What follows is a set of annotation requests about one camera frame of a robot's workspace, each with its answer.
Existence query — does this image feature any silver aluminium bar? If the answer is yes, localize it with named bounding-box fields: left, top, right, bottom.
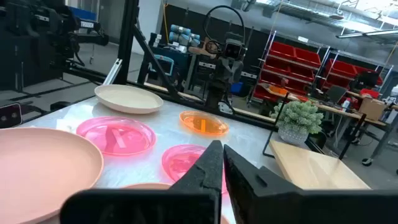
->
left=102, top=58, right=123, bottom=85

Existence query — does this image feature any blue work cart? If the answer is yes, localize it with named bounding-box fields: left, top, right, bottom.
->
left=148, top=45, right=193, bottom=91

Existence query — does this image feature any red bin storage rack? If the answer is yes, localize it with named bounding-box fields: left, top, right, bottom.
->
left=320, top=49, right=395, bottom=105
left=251, top=30, right=331, bottom=103

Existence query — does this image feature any orange translucent plate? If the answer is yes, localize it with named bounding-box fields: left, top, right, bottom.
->
left=179, top=110, right=230, bottom=136

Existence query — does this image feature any black table-level camera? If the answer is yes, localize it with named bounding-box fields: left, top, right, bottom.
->
left=0, top=102, right=23, bottom=129

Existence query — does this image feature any long wooden workbench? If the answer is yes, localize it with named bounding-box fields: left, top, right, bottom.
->
left=257, top=83, right=398, bottom=162

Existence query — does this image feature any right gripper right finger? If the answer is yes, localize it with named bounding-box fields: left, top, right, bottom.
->
left=223, top=144, right=398, bottom=224

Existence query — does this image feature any blue plastic bin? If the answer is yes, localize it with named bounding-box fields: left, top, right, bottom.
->
left=230, top=81, right=244, bottom=96

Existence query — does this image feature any black rig frame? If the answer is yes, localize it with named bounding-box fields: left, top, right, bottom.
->
left=51, top=0, right=315, bottom=150

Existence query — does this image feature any grey blue rolls stack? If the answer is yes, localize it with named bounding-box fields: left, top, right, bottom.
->
left=169, top=24, right=201, bottom=47

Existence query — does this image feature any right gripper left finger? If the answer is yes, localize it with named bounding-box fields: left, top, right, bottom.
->
left=59, top=139, right=224, bottom=224

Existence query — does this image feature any large pink translucent plate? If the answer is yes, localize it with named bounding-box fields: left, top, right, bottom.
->
left=76, top=116, right=157, bottom=157

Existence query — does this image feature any ceiling light fixture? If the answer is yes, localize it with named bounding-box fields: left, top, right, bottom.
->
left=335, top=28, right=398, bottom=40

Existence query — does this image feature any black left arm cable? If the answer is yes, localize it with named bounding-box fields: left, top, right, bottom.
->
left=203, top=5, right=246, bottom=55

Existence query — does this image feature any cardboard box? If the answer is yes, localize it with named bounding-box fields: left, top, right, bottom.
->
left=358, top=96, right=387, bottom=121

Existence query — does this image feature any cream white plate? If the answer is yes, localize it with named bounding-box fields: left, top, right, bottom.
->
left=94, top=83, right=164, bottom=114

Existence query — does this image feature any small pink translucent plate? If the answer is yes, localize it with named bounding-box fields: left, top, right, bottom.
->
left=161, top=144, right=228, bottom=194

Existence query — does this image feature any green potted plant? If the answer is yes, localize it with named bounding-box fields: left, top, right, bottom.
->
left=269, top=100, right=325, bottom=146

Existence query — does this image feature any black office chair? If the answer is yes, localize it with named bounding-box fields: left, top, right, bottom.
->
left=325, top=84, right=348, bottom=105

